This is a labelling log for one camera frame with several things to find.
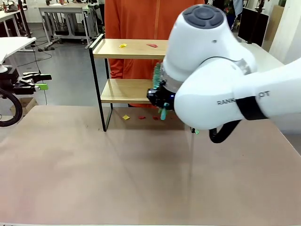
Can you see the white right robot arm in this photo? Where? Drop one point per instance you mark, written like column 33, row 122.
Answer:
column 211, row 47

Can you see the crumpled yellow paper scrap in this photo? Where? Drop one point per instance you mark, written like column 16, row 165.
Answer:
column 122, row 45

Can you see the white desk with metal legs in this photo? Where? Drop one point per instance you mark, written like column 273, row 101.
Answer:
column 63, row 9

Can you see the large white table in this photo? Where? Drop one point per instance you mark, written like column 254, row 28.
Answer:
column 263, row 54

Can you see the person in orange jacket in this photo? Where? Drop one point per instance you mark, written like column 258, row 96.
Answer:
column 136, row 21

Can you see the teal green duster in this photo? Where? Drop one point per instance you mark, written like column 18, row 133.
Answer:
column 156, row 75

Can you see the cardboard box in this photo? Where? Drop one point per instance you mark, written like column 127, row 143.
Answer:
column 26, row 104

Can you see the black pole with clamp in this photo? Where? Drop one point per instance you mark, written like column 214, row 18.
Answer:
column 24, row 18

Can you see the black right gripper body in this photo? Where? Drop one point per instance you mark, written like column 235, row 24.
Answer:
column 160, row 99

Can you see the grey floor power strip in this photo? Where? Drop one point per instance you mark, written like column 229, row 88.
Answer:
column 47, row 48

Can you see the white desk with rounded corner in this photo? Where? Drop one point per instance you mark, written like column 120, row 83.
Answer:
column 14, row 46

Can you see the black frame wooden shelf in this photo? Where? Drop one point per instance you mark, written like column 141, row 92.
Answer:
column 131, row 53

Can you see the brown cardboard panel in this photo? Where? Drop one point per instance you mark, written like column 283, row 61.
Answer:
column 277, row 21

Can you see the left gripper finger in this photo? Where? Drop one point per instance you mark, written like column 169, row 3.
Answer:
column 33, row 77
column 30, row 89

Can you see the yellow paper scrap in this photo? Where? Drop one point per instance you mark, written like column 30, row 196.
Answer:
column 122, row 45
column 126, row 117

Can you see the long red paper scrap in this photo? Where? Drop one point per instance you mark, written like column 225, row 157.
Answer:
column 152, row 45

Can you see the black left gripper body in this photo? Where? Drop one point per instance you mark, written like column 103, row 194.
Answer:
column 10, row 77

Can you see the small red paper scrap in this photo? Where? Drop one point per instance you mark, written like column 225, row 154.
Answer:
column 155, row 118

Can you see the black monitor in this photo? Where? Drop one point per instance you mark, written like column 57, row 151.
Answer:
column 252, row 26

